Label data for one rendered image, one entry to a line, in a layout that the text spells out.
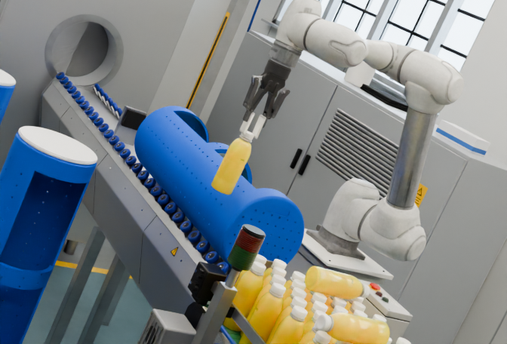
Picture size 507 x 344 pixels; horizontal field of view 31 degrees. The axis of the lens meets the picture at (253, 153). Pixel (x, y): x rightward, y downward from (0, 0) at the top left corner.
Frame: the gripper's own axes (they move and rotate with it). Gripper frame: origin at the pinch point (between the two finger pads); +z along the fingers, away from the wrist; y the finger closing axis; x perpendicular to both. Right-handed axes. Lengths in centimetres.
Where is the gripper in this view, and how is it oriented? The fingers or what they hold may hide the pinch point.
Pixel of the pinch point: (252, 124)
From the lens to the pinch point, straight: 277.3
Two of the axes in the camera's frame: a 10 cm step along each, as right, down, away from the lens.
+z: -4.1, 9.0, 1.5
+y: -8.0, -2.8, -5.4
